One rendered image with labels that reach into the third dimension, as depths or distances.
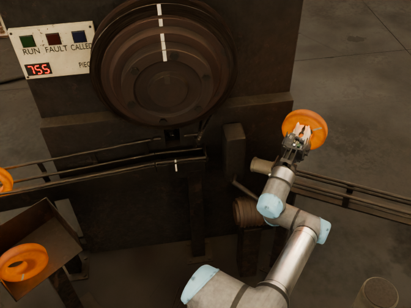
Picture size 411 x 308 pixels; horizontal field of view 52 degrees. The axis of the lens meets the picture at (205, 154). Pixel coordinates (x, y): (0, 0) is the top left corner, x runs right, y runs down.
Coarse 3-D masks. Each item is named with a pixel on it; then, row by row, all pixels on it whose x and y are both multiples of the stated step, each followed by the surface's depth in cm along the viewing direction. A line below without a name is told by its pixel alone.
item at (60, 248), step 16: (32, 208) 147; (48, 208) 153; (16, 224) 146; (32, 224) 151; (48, 224) 155; (64, 224) 149; (0, 240) 145; (16, 240) 150; (32, 240) 151; (48, 240) 150; (64, 240) 150; (0, 256) 148; (48, 256) 146; (64, 256) 146; (48, 272) 142; (64, 272) 158; (16, 288) 139; (32, 288) 139; (64, 288) 163; (64, 304) 169; (80, 304) 177; (96, 304) 195
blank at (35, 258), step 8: (16, 248) 132; (24, 248) 132; (32, 248) 134; (40, 248) 136; (8, 256) 130; (16, 256) 131; (24, 256) 133; (32, 256) 135; (40, 256) 137; (0, 264) 131; (8, 264) 131; (24, 264) 138; (32, 264) 137; (40, 264) 139; (0, 272) 131; (8, 272) 135; (16, 272) 137; (24, 272) 138; (32, 272) 140; (8, 280) 136; (16, 280) 138
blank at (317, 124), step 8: (296, 112) 140; (304, 112) 139; (312, 112) 139; (288, 120) 143; (296, 120) 141; (304, 120) 140; (312, 120) 138; (320, 120) 138; (288, 128) 145; (312, 128) 140; (320, 128) 139; (312, 136) 142; (320, 136) 141; (312, 144) 144; (320, 144) 143
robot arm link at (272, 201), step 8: (272, 176) 129; (272, 184) 127; (280, 184) 127; (288, 184) 128; (264, 192) 127; (272, 192) 125; (280, 192) 126; (288, 192) 128; (264, 200) 125; (272, 200) 124; (280, 200) 125; (264, 208) 124; (272, 208) 123; (280, 208) 125; (272, 216) 127
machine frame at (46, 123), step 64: (0, 0) 124; (64, 0) 127; (256, 0) 136; (256, 64) 153; (64, 128) 155; (128, 128) 159; (192, 128) 164; (256, 128) 169; (128, 192) 185; (256, 192) 199
